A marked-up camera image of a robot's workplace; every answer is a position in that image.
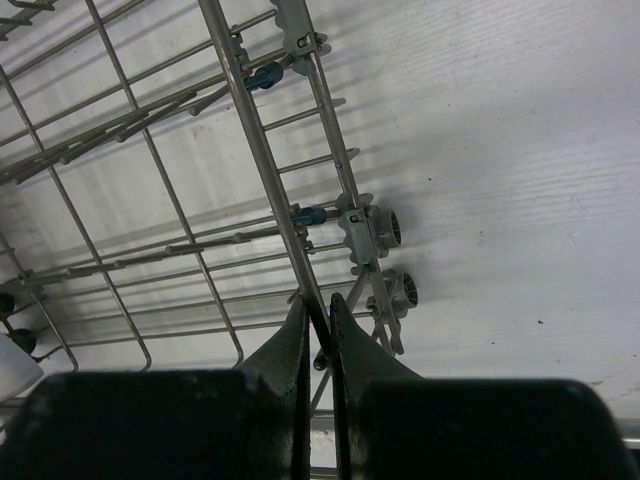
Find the grey wire dish rack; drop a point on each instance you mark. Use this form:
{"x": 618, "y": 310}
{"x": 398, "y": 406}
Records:
{"x": 167, "y": 196}

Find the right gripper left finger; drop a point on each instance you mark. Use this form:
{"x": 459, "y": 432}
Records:
{"x": 247, "y": 422}

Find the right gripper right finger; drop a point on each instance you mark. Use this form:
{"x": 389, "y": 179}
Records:
{"x": 392, "y": 423}

